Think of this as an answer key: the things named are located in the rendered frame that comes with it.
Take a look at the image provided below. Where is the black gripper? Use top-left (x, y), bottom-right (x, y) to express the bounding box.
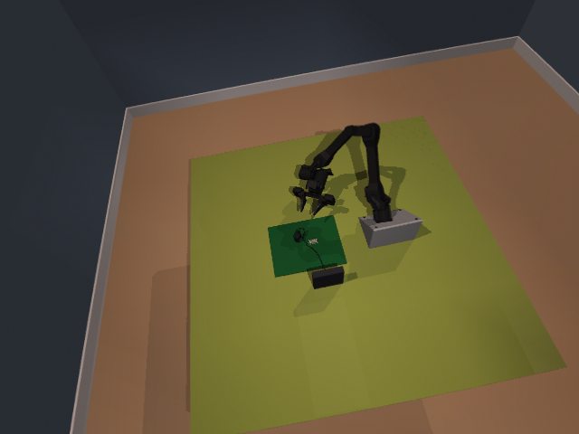
top-left (292, 179), bottom-right (336, 215)

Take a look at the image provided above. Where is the green circuit board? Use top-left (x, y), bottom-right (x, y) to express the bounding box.
top-left (268, 215), bottom-right (346, 278)

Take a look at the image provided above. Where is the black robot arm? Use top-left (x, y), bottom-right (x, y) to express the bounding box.
top-left (299, 123), bottom-right (393, 223)

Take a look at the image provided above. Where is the black cooling fan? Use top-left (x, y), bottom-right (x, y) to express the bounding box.
top-left (312, 266), bottom-right (345, 289)

